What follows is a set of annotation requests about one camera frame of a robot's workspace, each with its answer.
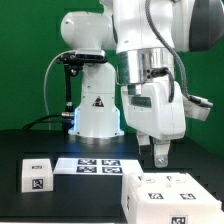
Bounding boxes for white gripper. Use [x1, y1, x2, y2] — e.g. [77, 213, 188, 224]
[121, 77, 186, 168]

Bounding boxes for white cabinet body box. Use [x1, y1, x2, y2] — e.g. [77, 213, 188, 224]
[121, 174, 224, 224]

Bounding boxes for white cabinet top block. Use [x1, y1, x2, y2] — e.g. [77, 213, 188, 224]
[21, 159, 53, 193]

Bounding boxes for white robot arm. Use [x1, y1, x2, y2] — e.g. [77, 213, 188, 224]
[61, 0, 224, 167]

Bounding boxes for white marker sheet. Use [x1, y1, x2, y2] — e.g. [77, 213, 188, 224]
[53, 158, 143, 176]

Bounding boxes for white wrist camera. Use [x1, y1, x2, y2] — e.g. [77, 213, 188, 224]
[183, 96, 213, 121]

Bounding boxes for black table cables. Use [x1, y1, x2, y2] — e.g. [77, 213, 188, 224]
[22, 49, 79, 132]

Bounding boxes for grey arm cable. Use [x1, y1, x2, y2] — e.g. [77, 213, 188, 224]
[144, 0, 201, 104]

